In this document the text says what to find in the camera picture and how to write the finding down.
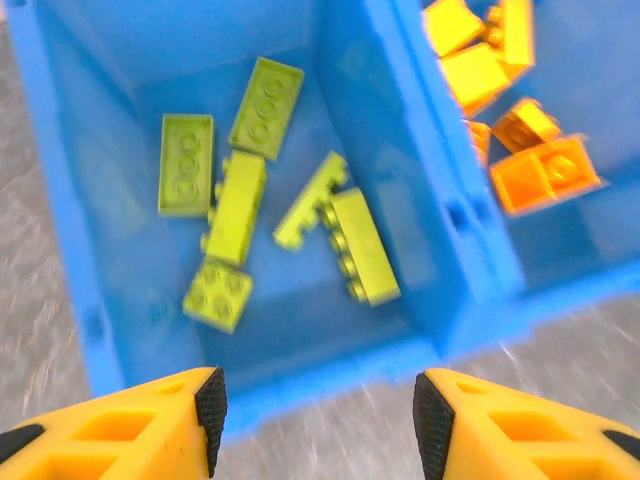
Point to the green lego brick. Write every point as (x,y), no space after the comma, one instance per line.
(362,247)
(235,207)

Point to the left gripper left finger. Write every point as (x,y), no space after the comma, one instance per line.
(125,440)

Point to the large orange lego brick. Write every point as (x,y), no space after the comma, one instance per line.
(547,175)

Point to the small square green lego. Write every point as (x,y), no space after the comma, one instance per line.
(218,297)

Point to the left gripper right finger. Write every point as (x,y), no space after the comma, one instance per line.
(525,440)

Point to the blue plastic bin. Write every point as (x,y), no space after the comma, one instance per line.
(300,315)
(575,245)

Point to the green lego plate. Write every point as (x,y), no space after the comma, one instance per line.
(186,165)
(266,107)
(312,202)

